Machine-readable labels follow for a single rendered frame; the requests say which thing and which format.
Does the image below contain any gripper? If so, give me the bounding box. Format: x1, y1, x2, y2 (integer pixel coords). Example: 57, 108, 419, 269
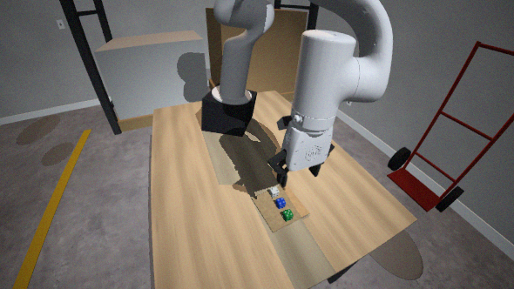
268, 119, 335, 188

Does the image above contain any dark blue die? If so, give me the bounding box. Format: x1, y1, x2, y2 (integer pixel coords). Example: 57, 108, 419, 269
275, 198, 286, 209

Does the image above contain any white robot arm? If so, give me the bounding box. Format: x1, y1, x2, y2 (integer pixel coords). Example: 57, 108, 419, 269
212, 0, 393, 131

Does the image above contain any green die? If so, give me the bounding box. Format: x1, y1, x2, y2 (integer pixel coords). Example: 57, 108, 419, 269
282, 209, 294, 221

